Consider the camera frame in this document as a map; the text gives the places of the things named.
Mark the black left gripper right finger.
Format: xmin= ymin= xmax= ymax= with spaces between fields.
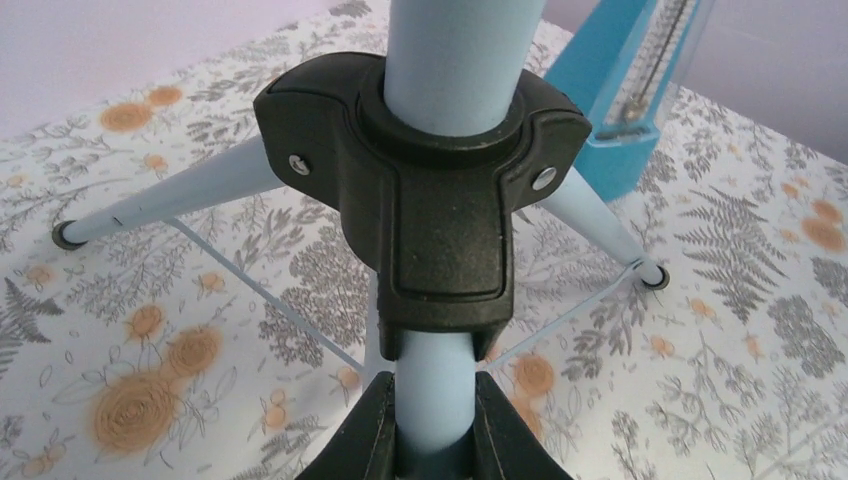
xmin=472 ymin=372 xmax=571 ymax=480

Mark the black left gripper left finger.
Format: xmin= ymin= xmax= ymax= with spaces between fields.
xmin=297 ymin=371 xmax=396 ymax=480

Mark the light blue music stand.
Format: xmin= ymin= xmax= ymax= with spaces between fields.
xmin=52 ymin=1 xmax=669 ymax=479

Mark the blue metronome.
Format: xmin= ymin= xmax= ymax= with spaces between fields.
xmin=544 ymin=0 xmax=713 ymax=202

